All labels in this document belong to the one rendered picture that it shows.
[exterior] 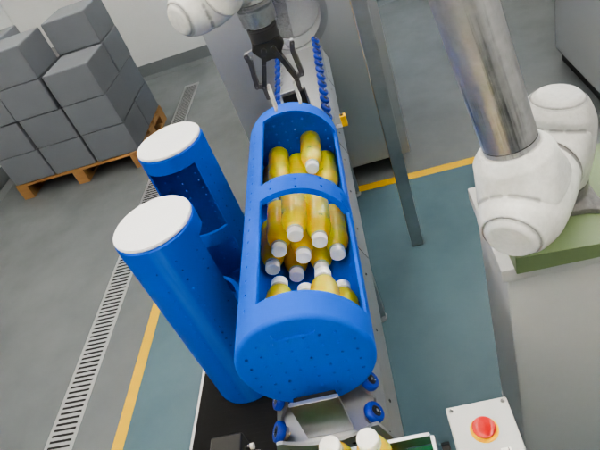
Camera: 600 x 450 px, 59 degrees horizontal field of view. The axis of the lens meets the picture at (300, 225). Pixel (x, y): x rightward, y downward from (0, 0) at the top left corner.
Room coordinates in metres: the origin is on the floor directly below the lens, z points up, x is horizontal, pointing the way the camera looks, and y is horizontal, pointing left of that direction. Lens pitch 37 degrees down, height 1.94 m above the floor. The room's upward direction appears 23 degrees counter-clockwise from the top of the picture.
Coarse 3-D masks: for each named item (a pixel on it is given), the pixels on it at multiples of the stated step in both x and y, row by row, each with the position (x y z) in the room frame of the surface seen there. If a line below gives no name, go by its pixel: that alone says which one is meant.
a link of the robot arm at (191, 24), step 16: (176, 0) 1.18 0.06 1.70; (192, 0) 1.17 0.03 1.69; (208, 0) 1.16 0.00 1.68; (224, 0) 1.16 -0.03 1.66; (240, 0) 1.19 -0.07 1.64; (176, 16) 1.18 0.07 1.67; (192, 16) 1.16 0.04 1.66; (208, 16) 1.17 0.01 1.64; (224, 16) 1.17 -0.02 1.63; (192, 32) 1.17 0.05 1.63
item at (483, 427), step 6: (474, 420) 0.44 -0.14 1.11; (480, 420) 0.43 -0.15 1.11; (486, 420) 0.43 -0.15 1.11; (492, 420) 0.43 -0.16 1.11; (474, 426) 0.43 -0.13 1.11; (480, 426) 0.43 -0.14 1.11; (486, 426) 0.42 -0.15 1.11; (492, 426) 0.42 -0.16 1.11; (474, 432) 0.42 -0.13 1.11; (480, 432) 0.42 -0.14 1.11; (486, 432) 0.41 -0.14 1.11; (492, 432) 0.41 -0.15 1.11
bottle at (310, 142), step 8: (304, 136) 1.49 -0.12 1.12; (312, 136) 1.48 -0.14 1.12; (304, 144) 1.44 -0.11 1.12; (312, 144) 1.43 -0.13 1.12; (320, 144) 1.45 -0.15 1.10; (304, 152) 1.40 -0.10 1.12; (312, 152) 1.38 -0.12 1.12; (320, 152) 1.39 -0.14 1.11; (304, 160) 1.38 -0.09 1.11; (320, 160) 1.37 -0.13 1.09
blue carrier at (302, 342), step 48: (288, 144) 1.54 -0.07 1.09; (336, 144) 1.38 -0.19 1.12; (288, 192) 1.08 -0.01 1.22; (336, 192) 1.09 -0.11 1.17; (240, 288) 0.87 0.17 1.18; (240, 336) 0.73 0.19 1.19; (288, 336) 0.69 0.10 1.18; (336, 336) 0.67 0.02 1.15; (288, 384) 0.70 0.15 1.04; (336, 384) 0.68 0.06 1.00
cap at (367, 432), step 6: (360, 432) 0.51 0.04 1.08; (366, 432) 0.51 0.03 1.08; (372, 432) 0.51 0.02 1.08; (360, 438) 0.50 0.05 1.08; (366, 438) 0.50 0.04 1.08; (372, 438) 0.50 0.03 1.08; (378, 438) 0.49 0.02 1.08; (360, 444) 0.49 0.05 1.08; (366, 444) 0.49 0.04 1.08; (372, 444) 0.49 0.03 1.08; (378, 444) 0.49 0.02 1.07
